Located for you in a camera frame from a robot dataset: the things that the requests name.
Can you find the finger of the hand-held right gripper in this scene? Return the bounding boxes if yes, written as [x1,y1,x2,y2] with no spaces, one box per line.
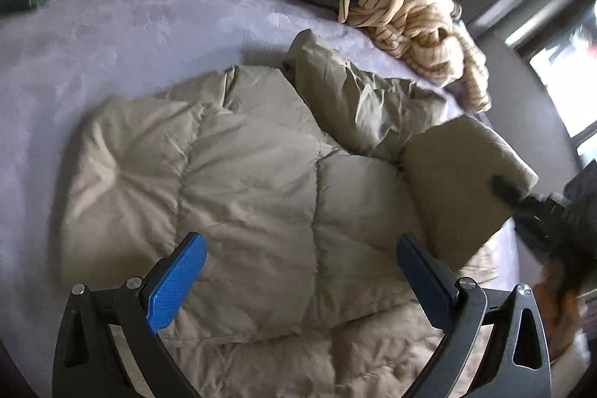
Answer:
[491,175,532,212]

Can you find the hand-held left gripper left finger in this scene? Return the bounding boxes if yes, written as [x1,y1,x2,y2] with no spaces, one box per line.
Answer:
[52,232,208,398]

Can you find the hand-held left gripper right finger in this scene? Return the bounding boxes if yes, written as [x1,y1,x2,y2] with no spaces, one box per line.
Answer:
[395,234,554,398]

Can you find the beige puffer jacket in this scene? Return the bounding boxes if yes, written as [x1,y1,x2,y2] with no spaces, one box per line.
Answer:
[60,29,539,398]

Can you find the person's right hand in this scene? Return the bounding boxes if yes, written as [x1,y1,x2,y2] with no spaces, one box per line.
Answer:
[535,265,586,359]

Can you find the window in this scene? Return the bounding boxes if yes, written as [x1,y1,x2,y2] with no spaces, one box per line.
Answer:
[527,1,597,159]

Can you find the cream striped garment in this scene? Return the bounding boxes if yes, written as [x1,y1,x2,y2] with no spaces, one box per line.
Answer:
[338,0,493,113]

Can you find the lavender plush bed blanket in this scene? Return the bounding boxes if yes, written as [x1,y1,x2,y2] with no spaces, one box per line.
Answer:
[0,0,530,398]

